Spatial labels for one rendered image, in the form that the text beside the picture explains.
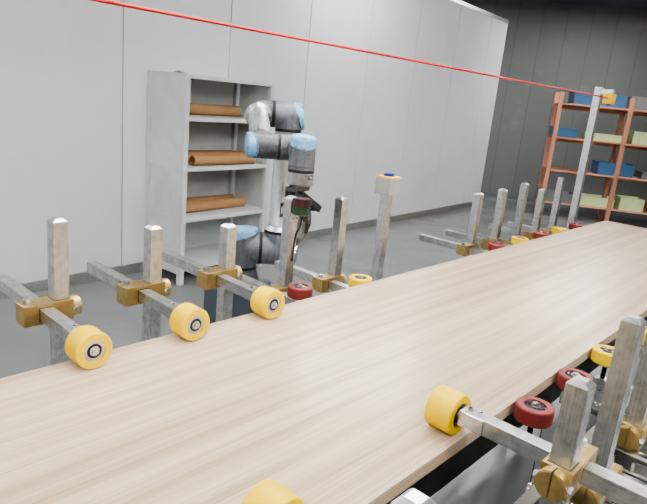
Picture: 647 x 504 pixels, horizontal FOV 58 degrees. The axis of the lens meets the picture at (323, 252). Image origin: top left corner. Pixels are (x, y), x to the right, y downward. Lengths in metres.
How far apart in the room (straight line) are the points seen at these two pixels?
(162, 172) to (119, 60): 0.83
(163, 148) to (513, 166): 7.78
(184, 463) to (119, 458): 0.10
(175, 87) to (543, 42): 7.94
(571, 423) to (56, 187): 3.86
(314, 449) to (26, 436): 0.48
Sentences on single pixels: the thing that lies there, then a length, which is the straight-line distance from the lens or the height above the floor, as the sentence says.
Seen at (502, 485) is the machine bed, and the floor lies 0.66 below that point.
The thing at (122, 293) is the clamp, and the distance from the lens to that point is 1.61.
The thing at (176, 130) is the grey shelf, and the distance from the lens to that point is 4.44.
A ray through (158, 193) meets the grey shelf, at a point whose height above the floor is 0.66.
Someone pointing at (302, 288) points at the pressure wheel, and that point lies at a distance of 1.84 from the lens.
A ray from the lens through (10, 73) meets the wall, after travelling 4.23.
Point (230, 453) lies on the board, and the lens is 1.06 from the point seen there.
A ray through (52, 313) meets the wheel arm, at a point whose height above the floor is 0.96.
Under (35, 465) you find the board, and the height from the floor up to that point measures 0.90.
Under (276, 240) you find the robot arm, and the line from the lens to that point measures 2.68.
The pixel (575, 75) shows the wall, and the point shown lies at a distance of 11.36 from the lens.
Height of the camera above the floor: 1.49
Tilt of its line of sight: 15 degrees down
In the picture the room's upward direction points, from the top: 6 degrees clockwise
